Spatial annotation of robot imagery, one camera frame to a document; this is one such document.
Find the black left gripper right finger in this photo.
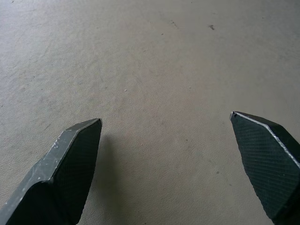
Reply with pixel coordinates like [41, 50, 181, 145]
[230, 111, 300, 225]

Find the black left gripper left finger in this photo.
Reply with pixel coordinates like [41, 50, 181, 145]
[0, 118, 103, 225]

